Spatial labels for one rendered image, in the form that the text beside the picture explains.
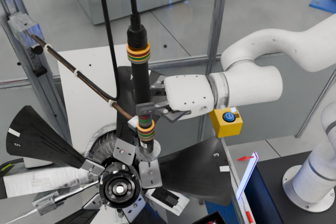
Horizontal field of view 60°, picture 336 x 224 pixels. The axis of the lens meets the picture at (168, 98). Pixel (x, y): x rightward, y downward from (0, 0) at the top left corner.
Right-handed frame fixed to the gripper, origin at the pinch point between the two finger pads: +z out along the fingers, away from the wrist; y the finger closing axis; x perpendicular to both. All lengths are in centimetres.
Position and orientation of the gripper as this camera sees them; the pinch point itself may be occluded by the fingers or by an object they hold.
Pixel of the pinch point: (143, 101)
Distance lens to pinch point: 65.5
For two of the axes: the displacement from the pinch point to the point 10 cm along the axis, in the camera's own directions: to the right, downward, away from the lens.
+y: -1.9, -7.3, 6.5
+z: -9.8, 1.4, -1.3
